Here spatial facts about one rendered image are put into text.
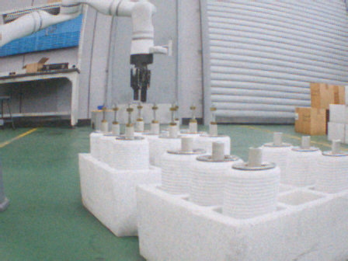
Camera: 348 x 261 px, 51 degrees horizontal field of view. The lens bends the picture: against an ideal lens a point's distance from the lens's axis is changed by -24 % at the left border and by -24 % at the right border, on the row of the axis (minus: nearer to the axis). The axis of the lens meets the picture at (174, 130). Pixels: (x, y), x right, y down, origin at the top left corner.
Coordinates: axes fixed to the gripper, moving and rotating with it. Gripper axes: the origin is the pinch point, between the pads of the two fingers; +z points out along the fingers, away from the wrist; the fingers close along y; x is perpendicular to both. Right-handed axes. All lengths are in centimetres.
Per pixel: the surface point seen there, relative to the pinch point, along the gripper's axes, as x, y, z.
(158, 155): 11.9, 22.0, 14.5
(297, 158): 49, 49, 12
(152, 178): 12.7, 29.9, 19.1
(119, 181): 5.9, 35.4, 19.5
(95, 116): -17.2, -4.0, 5.6
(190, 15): -84, -482, -126
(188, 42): -88, -480, -80
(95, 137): -10.6, 11.9, 11.2
